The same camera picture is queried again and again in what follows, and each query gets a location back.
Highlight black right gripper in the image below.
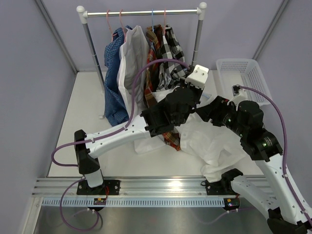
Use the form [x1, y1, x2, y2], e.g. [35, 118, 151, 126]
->
[195, 96, 247, 137]

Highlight white linen shirt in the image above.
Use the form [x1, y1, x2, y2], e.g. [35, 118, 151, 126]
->
[152, 88, 245, 183]

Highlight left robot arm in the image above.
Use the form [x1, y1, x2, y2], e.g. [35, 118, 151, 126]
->
[74, 82, 205, 195]

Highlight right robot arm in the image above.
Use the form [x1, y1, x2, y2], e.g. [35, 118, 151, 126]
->
[196, 96, 312, 234]

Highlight black white checked shirt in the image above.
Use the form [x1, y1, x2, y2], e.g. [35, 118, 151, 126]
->
[156, 24, 186, 91]

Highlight blue checked shirt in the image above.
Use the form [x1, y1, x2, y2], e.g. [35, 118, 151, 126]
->
[104, 27, 129, 126]

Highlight white hanging shirt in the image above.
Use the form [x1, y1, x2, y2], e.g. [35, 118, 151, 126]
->
[116, 24, 165, 155]

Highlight red brown plaid shirt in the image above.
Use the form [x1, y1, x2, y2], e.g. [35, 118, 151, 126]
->
[144, 24, 181, 151]

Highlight pink hanger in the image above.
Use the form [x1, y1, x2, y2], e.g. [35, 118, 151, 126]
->
[119, 9, 127, 43]
[162, 9, 172, 35]
[106, 9, 119, 42]

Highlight blue hanger on rack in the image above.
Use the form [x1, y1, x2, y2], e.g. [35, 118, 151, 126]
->
[151, 8, 156, 32]

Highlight white plastic basket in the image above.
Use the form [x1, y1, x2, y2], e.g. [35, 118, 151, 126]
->
[216, 58, 272, 99]

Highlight metal clothes rack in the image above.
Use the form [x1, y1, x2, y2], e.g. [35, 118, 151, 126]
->
[76, 1, 208, 120]

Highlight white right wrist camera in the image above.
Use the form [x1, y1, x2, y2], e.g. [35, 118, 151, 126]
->
[228, 85, 248, 106]

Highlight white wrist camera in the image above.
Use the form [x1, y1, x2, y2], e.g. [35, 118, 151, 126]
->
[228, 85, 248, 106]
[185, 64, 209, 91]

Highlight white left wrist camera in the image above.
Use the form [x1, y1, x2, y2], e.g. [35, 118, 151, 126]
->
[185, 64, 209, 91]

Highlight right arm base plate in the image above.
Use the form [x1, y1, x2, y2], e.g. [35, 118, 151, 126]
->
[201, 179, 238, 196]

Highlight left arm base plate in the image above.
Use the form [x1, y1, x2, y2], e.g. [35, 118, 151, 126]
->
[77, 179, 120, 195]

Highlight purple floor cable left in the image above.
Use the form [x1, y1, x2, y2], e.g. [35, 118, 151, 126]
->
[59, 177, 103, 232]

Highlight aluminium mounting rail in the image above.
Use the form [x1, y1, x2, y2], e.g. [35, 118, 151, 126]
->
[31, 175, 276, 198]

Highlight white slotted cable duct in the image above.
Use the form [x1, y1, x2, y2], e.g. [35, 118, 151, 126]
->
[42, 197, 225, 208]

